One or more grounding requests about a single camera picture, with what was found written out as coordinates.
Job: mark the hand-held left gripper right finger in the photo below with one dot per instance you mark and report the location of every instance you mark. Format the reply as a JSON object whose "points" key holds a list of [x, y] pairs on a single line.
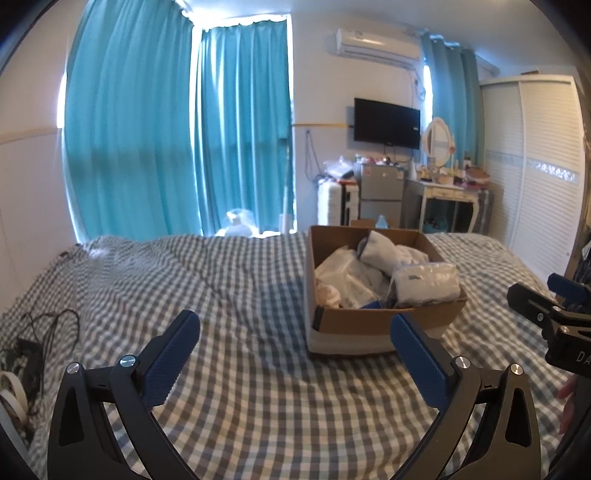
{"points": [[418, 360]]}

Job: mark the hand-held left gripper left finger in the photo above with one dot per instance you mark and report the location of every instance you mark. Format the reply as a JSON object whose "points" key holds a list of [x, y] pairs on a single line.
{"points": [[173, 355]]}

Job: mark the small grey fridge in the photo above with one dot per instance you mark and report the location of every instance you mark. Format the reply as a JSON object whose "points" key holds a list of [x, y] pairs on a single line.
{"points": [[381, 189]]}

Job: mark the oval white mirror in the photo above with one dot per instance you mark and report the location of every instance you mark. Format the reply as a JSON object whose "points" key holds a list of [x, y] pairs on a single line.
{"points": [[437, 141]]}

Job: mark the dark cloth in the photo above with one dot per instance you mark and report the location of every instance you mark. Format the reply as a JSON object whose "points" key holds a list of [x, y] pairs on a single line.
{"points": [[584, 261]]}

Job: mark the white round container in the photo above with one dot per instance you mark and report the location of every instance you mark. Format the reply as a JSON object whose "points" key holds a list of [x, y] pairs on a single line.
{"points": [[7, 420]]}

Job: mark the black television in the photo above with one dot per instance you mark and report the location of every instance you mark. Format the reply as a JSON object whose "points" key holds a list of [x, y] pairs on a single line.
{"points": [[387, 122]]}

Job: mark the white suitcase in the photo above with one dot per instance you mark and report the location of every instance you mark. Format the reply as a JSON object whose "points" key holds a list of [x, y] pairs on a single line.
{"points": [[332, 203]]}

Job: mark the white dressing table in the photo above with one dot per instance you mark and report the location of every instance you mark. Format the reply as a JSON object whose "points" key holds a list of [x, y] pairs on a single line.
{"points": [[438, 196]]}

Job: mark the wide teal curtain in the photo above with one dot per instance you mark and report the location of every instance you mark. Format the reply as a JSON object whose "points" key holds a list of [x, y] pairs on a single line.
{"points": [[129, 120]]}

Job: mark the white wardrobe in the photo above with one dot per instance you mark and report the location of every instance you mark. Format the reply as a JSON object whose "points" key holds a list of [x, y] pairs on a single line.
{"points": [[535, 166]]}

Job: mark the narrow teal curtain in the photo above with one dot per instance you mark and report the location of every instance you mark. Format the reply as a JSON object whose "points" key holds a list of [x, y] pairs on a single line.
{"points": [[455, 92]]}

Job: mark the person's right hand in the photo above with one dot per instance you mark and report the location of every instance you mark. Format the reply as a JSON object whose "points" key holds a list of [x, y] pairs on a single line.
{"points": [[569, 406]]}

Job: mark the grey checked blanket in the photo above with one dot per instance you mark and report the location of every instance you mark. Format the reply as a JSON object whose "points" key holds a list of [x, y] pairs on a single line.
{"points": [[207, 300]]}

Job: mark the large white plastic packet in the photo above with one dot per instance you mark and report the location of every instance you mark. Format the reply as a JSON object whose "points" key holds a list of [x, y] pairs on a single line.
{"points": [[351, 277]]}

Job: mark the grey white cloth packet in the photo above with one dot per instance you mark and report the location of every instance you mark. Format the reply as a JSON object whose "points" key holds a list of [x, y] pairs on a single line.
{"points": [[382, 251]]}

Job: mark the crumpled clear bag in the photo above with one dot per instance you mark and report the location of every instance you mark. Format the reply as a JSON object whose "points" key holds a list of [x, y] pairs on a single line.
{"points": [[339, 168]]}

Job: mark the white plastic bag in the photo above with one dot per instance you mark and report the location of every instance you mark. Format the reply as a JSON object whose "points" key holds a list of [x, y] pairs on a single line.
{"points": [[238, 224]]}

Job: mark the tape roll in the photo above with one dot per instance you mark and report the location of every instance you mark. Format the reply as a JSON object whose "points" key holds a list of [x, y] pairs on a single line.
{"points": [[11, 392]]}

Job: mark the brown cardboard box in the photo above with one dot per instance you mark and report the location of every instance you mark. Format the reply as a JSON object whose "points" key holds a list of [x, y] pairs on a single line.
{"points": [[369, 330]]}

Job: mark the light blue bag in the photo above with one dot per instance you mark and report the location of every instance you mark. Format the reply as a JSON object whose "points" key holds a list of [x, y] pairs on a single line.
{"points": [[382, 222]]}

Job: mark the white air conditioner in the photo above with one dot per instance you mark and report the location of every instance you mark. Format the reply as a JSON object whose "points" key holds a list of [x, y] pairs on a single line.
{"points": [[376, 48]]}

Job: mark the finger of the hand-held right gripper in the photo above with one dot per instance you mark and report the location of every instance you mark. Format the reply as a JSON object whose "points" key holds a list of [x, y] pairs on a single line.
{"points": [[568, 287], [526, 300]]}

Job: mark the clear packet of white cloth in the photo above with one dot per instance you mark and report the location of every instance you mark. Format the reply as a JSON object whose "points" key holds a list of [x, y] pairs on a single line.
{"points": [[425, 284]]}

